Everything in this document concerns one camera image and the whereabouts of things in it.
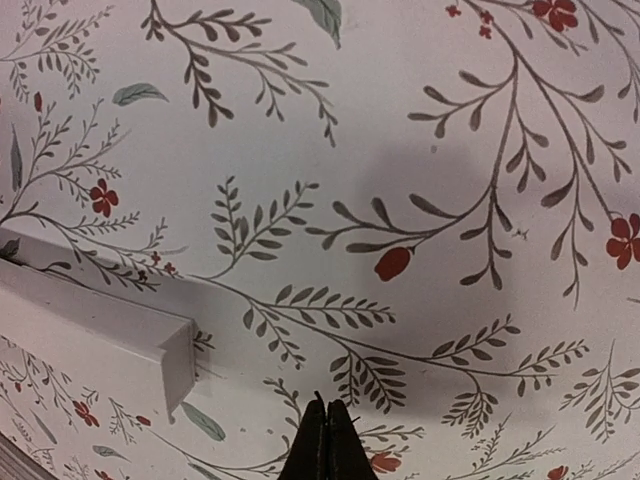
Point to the floral patterned table mat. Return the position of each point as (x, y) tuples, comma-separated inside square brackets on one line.
[(428, 210)]

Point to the white remote control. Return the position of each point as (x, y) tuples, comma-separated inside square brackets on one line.
[(142, 356)]

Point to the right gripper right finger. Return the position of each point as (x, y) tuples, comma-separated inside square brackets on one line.
[(346, 457)]

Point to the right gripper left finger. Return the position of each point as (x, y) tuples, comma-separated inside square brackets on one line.
[(307, 459)]

